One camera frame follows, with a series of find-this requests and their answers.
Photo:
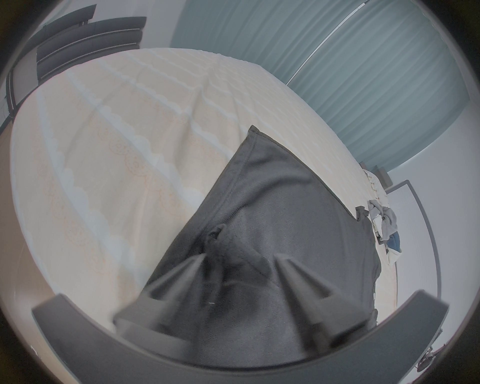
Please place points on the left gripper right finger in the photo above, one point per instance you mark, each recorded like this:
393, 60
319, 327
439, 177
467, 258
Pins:
322, 311

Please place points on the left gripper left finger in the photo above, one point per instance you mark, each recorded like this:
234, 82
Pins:
165, 303

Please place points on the black T-shirt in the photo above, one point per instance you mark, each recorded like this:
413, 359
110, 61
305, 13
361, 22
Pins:
270, 210

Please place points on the pile of clothes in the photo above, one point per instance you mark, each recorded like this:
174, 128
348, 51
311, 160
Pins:
386, 225

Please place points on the bed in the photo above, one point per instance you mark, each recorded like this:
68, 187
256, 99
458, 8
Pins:
112, 150

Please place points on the white printed pillow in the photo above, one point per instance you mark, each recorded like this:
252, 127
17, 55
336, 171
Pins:
375, 185

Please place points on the grey bedside table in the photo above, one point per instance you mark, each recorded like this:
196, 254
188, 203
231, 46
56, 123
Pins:
382, 176

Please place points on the blue-green curtain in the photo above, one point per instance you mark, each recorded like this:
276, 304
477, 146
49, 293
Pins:
243, 33
393, 82

